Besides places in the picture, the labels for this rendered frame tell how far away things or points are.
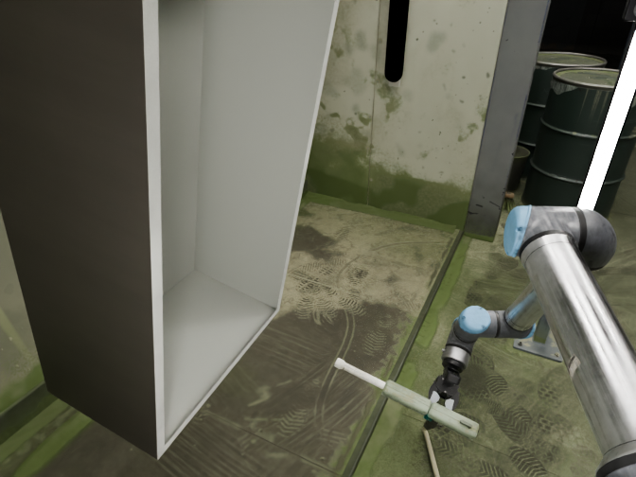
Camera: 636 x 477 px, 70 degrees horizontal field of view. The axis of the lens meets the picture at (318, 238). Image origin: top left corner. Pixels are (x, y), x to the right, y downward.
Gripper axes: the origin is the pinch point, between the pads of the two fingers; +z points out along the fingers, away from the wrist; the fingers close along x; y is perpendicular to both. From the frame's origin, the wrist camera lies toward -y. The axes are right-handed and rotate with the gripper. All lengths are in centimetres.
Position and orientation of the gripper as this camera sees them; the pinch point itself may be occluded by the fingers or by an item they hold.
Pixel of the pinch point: (435, 418)
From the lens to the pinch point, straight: 161.6
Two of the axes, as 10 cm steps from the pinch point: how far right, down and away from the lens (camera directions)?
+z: -4.4, 7.7, -4.7
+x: -9.0, -3.7, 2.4
